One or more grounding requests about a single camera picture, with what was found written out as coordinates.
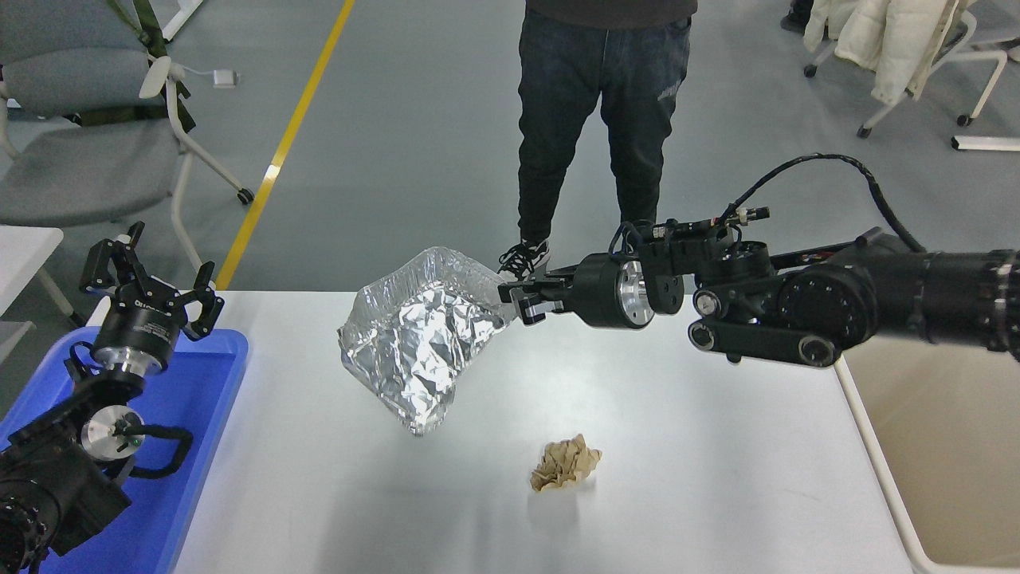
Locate tan paper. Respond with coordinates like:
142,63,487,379
529,434,603,493

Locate foil tray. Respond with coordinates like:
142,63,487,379
337,246,517,437

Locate grey padded office chair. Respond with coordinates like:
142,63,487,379
0,0,256,272

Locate green strap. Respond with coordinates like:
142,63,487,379
64,0,196,134

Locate white frame wheeled chair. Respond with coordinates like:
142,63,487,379
803,0,1009,139

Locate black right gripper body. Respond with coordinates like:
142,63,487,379
573,253,631,330

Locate small white side table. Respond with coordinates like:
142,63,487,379
0,226,87,364

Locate white table leg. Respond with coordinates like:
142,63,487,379
162,0,206,44

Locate white power adapter with cable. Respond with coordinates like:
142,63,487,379
182,67,241,89

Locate cream puffy coat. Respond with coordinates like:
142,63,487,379
803,0,981,104

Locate grey seat chair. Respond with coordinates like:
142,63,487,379
968,0,1020,63

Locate white table foot bar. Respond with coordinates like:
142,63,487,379
951,134,1020,151

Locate blue plastic tray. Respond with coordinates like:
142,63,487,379
0,327,249,574

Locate large pale bin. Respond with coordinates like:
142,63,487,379
833,335,1020,574

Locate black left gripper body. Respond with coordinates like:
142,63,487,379
90,279,190,373

